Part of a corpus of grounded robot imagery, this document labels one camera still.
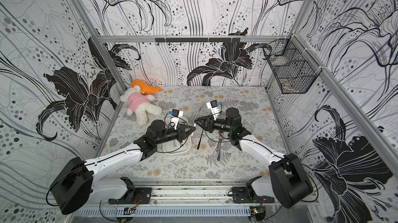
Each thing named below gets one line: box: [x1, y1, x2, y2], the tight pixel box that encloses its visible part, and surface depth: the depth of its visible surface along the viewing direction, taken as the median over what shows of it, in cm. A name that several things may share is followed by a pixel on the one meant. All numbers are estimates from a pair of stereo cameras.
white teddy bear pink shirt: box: [120, 85, 163, 128], surface depth 103 cm
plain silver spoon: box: [217, 136, 223, 162], surface depth 88 cm
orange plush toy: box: [130, 78, 164, 95], surface depth 116 cm
